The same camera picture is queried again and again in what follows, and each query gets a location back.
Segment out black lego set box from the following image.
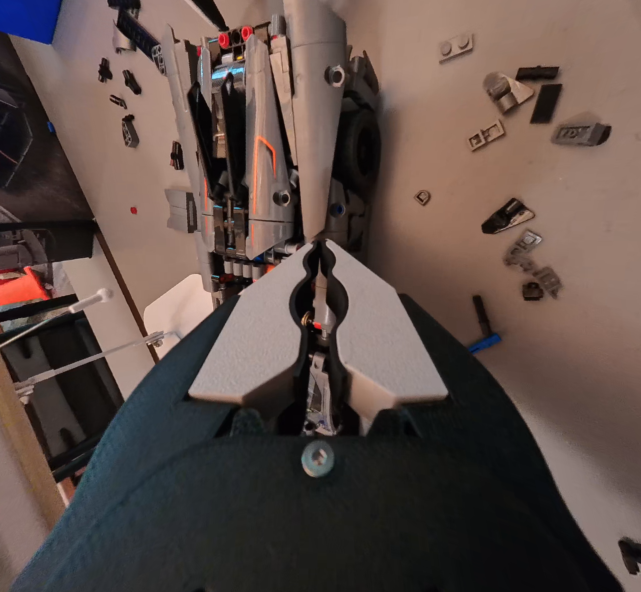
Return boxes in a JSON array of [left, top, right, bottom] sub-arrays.
[[0, 34, 97, 261]]

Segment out orange plastic object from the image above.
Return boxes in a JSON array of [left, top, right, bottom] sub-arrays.
[[0, 266, 52, 308]]

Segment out small dark lego piece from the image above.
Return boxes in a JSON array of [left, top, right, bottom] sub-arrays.
[[617, 536, 641, 576]]

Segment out dark perforated lego plate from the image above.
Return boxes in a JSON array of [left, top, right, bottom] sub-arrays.
[[114, 11, 162, 59]]

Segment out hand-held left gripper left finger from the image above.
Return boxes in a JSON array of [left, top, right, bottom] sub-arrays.
[[188, 241, 321, 435]]

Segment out scattered black lego parts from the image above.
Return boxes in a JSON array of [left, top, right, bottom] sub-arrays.
[[97, 56, 186, 172]]

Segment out grey lego wedge block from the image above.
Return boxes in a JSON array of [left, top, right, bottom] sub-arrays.
[[164, 188, 198, 232]]

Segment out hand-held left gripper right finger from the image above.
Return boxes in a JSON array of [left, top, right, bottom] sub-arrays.
[[320, 239, 449, 435]]

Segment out scattered small dark lego pieces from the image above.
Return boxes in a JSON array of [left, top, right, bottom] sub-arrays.
[[413, 34, 613, 302]]

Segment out grey lego car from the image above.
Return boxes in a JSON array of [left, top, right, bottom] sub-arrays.
[[160, 0, 384, 435]]

